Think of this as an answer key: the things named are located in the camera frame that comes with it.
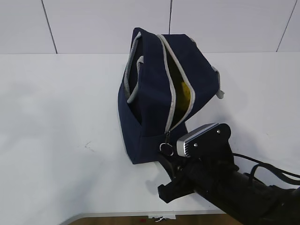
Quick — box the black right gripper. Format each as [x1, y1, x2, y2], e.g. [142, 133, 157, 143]
[156, 138, 240, 203]

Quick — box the yellow banana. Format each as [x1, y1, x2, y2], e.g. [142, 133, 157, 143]
[178, 82, 191, 111]

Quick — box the navy blue lunch bag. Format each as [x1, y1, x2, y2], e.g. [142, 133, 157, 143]
[118, 27, 224, 165]

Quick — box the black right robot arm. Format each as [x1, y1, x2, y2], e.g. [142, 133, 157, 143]
[157, 143, 300, 225]

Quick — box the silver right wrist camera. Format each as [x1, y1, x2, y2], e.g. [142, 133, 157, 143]
[176, 123, 231, 158]

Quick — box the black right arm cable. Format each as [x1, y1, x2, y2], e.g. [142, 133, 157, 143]
[232, 152, 300, 188]

